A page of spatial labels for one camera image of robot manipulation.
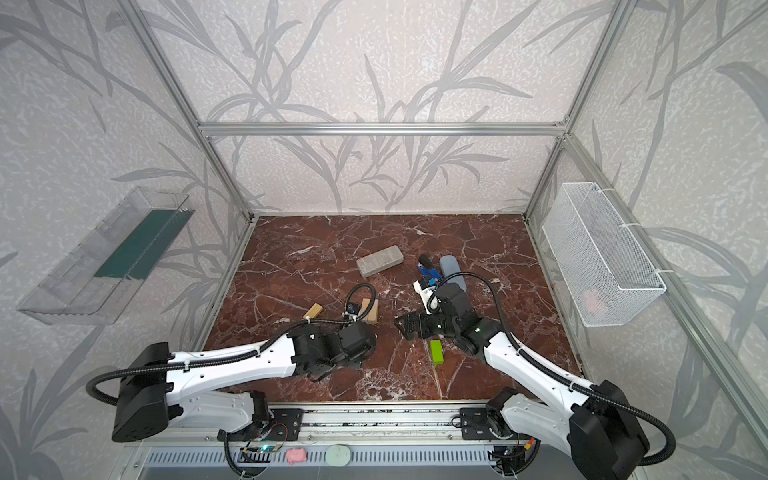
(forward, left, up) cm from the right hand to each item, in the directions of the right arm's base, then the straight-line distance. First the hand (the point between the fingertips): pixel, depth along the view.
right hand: (408, 308), depth 81 cm
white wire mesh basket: (+1, -41, +22) cm, 47 cm away
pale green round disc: (-32, +16, -9) cm, 37 cm away
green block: (-8, -8, -12) cm, 16 cm away
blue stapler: (+18, -8, -11) cm, 23 cm away
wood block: (+4, +11, -12) cm, 17 cm away
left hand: (-8, +12, -4) cm, 15 cm away
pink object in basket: (-2, -46, +7) cm, 46 cm away
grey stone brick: (+22, +10, -10) cm, 26 cm away
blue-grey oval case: (+21, -14, -11) cm, 28 cm away
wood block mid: (+5, +30, -12) cm, 33 cm away
